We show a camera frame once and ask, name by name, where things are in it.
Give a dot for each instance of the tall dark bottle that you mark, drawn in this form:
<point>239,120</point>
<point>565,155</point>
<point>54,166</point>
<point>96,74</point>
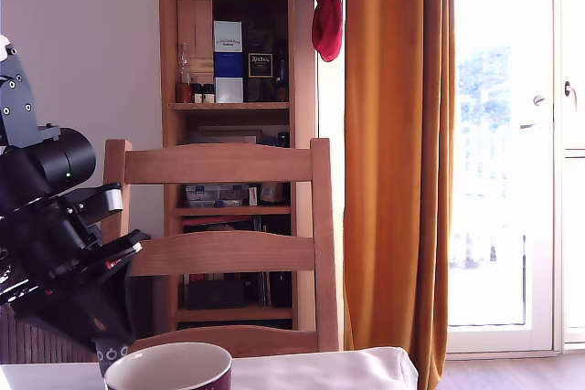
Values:
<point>281,78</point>

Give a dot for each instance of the white tablecloth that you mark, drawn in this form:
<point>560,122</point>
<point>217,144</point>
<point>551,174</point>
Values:
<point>324,372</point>

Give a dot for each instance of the black storage box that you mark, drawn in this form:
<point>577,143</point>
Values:
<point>215,295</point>

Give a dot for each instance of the small dark bottle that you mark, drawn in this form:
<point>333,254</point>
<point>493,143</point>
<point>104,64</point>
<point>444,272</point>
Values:
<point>209,94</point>
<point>197,94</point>

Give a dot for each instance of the black bottle box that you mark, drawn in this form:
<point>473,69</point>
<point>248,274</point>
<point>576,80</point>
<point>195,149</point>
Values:
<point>259,84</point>

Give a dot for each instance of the red coffee cup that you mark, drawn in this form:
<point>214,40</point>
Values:
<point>219,376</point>

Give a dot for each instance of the blue and white box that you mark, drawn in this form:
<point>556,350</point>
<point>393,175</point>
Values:
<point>228,69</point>

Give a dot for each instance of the white balcony door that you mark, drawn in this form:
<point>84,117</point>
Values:
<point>557,225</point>

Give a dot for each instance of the clear plastic storage box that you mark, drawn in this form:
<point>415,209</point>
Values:
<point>215,195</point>

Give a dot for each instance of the wooden chair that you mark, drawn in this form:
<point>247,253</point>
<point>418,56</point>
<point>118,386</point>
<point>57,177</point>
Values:
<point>219,164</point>

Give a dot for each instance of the red knotted cloth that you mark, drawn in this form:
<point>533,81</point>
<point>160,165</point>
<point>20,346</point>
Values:
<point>326,20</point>

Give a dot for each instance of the brown packet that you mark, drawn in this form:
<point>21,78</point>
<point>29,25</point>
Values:
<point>272,192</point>

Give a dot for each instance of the grey coffee capsule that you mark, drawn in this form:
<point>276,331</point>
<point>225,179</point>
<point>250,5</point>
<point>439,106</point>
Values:
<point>112,355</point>

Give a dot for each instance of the orange curtain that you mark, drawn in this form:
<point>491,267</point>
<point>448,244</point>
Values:
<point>393,134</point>

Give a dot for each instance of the brown jar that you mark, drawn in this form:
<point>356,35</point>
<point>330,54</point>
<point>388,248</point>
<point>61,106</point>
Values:
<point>184,93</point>

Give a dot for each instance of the clear glass bottle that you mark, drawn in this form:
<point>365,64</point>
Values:
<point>185,66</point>

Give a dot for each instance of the small white red box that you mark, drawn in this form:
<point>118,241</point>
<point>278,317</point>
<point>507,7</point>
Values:
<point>252,196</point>

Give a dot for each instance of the light wooden box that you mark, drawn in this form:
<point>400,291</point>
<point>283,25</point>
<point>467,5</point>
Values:
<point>195,22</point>

